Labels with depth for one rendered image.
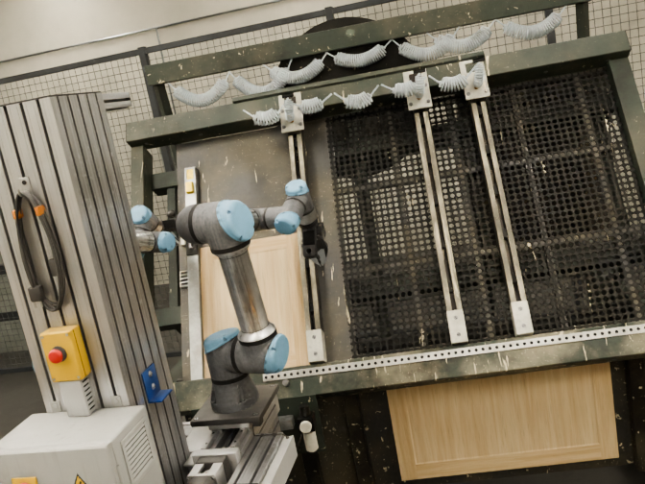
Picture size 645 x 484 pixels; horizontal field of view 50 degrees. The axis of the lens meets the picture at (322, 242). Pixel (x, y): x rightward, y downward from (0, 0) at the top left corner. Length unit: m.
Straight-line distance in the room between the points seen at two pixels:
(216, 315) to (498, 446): 1.30
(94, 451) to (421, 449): 1.69
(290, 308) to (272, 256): 0.24
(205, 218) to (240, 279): 0.20
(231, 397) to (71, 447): 0.57
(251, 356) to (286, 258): 0.93
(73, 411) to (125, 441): 0.21
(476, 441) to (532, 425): 0.24
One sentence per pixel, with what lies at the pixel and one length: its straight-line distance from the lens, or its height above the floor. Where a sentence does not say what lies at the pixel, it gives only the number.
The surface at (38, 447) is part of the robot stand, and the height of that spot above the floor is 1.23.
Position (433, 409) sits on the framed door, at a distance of 3.01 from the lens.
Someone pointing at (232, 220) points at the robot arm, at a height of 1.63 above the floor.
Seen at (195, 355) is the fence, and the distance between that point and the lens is 2.89.
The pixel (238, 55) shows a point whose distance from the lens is 3.60.
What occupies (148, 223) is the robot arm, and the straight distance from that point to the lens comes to 2.68.
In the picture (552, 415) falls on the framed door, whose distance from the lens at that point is 3.08.
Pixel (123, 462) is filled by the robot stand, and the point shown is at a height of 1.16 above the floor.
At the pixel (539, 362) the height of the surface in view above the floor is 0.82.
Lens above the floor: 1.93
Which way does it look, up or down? 12 degrees down
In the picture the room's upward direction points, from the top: 11 degrees counter-clockwise
